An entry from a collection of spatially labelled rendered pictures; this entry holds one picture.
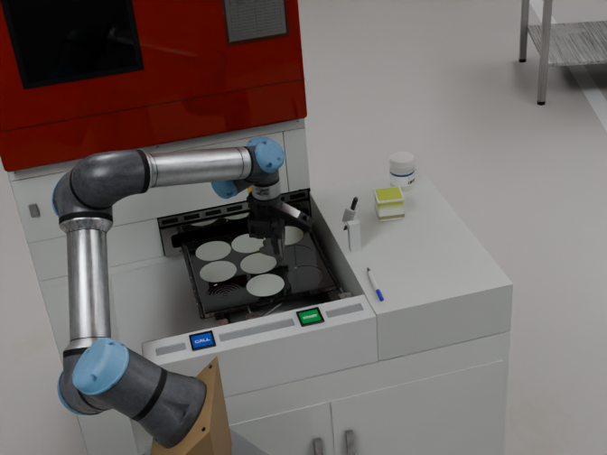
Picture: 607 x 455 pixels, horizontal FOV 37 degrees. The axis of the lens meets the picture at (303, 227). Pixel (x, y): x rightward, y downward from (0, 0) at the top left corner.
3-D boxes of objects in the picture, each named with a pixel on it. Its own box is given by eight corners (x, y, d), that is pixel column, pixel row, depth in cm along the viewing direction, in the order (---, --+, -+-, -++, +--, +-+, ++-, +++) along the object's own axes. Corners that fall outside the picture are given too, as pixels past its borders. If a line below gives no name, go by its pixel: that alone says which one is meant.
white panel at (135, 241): (40, 283, 262) (5, 162, 241) (312, 228, 276) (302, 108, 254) (40, 290, 259) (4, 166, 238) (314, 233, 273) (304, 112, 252)
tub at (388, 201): (374, 208, 254) (373, 188, 251) (400, 206, 255) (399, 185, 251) (378, 223, 248) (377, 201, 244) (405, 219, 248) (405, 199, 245)
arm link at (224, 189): (224, 163, 214) (256, 145, 221) (202, 178, 223) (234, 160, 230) (241, 191, 215) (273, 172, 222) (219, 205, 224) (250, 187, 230)
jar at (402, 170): (387, 182, 267) (386, 153, 262) (409, 178, 268) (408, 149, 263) (395, 193, 261) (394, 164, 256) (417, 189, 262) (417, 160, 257)
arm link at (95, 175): (84, 141, 184) (281, 128, 213) (66, 158, 192) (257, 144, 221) (97, 195, 182) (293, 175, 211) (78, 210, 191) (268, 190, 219)
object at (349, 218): (342, 241, 242) (340, 198, 235) (356, 238, 242) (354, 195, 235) (349, 253, 237) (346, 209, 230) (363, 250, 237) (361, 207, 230)
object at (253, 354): (150, 387, 220) (140, 343, 213) (367, 338, 229) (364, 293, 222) (154, 413, 212) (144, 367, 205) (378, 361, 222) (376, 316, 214)
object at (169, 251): (164, 255, 265) (159, 227, 260) (310, 225, 272) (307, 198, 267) (165, 257, 263) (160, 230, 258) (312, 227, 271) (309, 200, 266)
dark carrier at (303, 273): (186, 245, 259) (185, 243, 259) (302, 221, 265) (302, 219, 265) (205, 314, 231) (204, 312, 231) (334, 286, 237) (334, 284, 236)
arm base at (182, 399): (200, 423, 175) (158, 400, 172) (157, 461, 182) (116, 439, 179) (210, 367, 187) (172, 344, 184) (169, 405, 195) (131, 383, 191)
